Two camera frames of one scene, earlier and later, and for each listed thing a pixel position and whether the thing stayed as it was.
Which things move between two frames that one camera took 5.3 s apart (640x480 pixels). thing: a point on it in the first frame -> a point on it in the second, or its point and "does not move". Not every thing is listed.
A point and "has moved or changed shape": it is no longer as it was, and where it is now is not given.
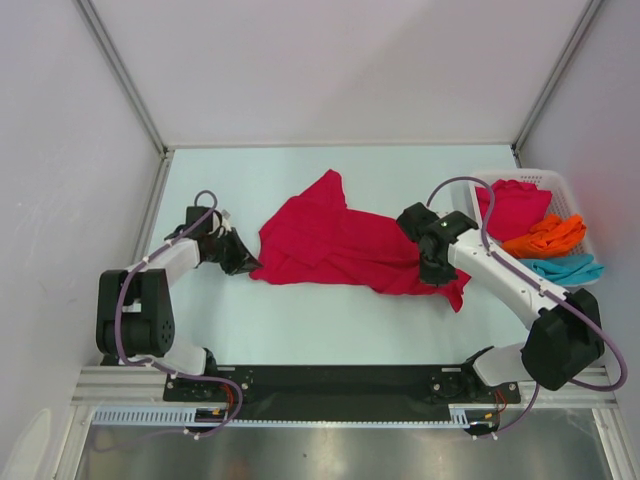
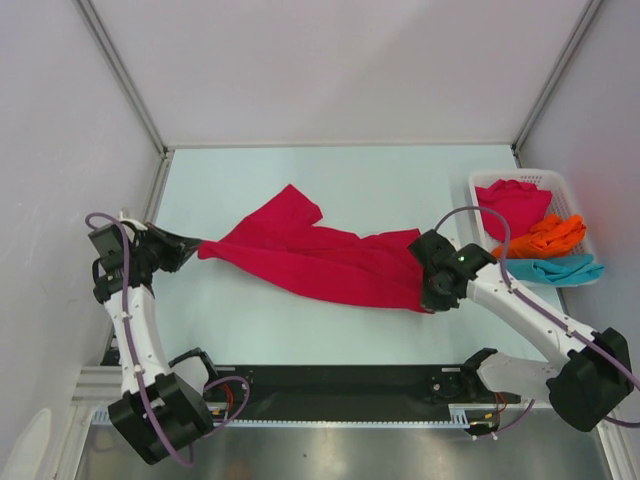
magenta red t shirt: (517, 204) does not move
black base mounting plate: (337, 391) does not move
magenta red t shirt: (315, 239) has moved or changed shape
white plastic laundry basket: (562, 203) -> (586, 278)
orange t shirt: (552, 237) does not move
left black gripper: (242, 261) -> (179, 248)
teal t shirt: (567, 269) does not move
